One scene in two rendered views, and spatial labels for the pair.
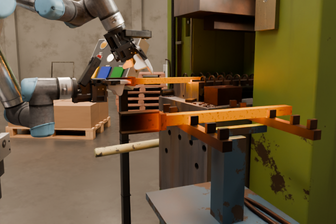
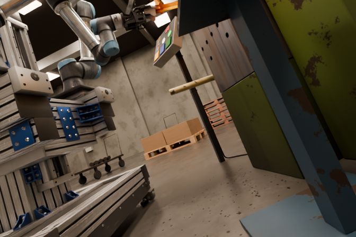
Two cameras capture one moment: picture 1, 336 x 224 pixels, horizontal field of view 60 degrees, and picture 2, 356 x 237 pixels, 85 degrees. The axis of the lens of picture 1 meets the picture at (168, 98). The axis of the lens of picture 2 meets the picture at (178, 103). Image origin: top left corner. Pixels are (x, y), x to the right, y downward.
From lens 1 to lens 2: 0.74 m
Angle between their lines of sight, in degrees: 22
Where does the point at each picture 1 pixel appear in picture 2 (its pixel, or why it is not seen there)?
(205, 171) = (232, 28)
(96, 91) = (136, 15)
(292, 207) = (319, 0)
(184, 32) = not seen: outside the picture
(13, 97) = (92, 40)
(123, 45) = not seen: outside the picture
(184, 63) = not seen: hidden behind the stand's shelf
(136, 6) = (201, 68)
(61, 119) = (172, 136)
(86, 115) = (186, 128)
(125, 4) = (194, 70)
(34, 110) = (100, 34)
